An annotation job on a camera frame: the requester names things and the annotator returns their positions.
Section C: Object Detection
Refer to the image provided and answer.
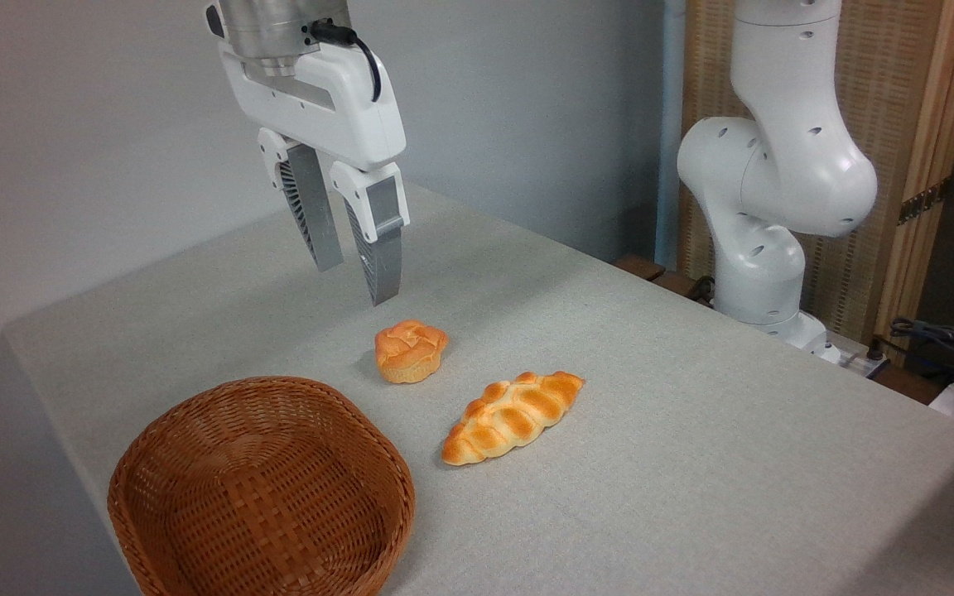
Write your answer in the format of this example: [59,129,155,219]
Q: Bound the black cable bundle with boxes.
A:
[868,317,954,392]

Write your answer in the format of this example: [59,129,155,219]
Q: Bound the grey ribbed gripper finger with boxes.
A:
[257,127,345,273]
[328,161,411,307]

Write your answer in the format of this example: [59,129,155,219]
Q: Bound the brown wicker basket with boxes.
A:
[107,376,417,596]

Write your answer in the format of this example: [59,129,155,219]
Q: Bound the round knotted bread roll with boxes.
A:
[374,320,450,385]

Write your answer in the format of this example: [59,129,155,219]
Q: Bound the light blue vertical pipe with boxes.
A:
[653,0,687,271]

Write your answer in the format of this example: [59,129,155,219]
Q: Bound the metal screen hinge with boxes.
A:
[897,180,951,226]

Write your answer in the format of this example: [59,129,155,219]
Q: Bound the dark wooden base board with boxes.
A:
[612,254,718,309]

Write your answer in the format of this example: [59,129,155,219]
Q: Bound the wooden woven folding screen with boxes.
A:
[676,0,954,365]

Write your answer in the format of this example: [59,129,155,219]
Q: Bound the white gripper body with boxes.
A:
[218,40,408,173]

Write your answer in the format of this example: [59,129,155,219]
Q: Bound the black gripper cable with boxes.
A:
[310,18,383,103]

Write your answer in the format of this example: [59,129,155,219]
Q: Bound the long braided bread loaf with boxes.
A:
[441,370,586,467]

